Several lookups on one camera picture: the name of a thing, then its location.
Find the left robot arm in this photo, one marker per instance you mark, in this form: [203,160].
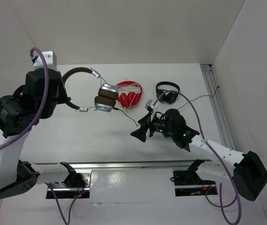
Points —
[19,112]

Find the red headphones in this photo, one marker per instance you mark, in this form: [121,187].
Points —
[130,93]

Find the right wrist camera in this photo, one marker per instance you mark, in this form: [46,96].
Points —
[150,107]

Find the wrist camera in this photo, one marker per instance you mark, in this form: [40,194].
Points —
[50,58]
[150,107]

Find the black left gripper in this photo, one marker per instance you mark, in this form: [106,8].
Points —
[64,96]

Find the aluminium rail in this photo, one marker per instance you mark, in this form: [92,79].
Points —
[213,90]
[79,167]

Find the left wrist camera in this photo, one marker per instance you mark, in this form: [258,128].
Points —
[50,58]

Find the front aluminium rail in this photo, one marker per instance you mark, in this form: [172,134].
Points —
[79,167]

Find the right aluminium rail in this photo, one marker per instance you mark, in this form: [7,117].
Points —
[213,90]

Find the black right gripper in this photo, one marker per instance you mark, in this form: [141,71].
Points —
[146,121]

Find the far black headphones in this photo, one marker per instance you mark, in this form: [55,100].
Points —
[165,96]

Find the white front cover panel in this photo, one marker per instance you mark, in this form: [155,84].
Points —
[132,186]

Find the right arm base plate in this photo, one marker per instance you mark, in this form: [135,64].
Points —
[187,178]

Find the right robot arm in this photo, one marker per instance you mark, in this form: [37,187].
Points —
[245,170]

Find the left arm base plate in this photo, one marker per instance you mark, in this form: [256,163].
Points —
[80,186]

